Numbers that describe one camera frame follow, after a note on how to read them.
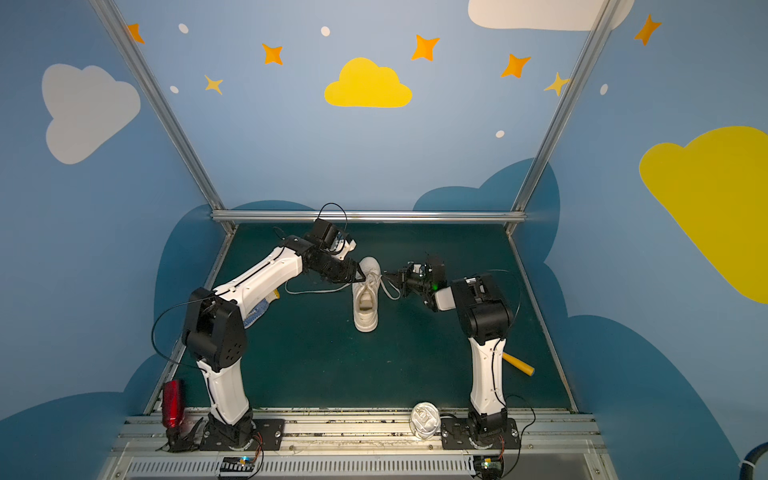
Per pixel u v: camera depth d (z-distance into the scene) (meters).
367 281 0.89
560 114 0.87
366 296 0.93
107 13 0.68
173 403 0.76
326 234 0.73
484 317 0.56
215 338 0.50
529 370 0.83
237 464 0.73
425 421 0.72
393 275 0.96
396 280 0.93
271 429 0.76
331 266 0.77
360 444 0.73
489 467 0.73
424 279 0.88
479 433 0.66
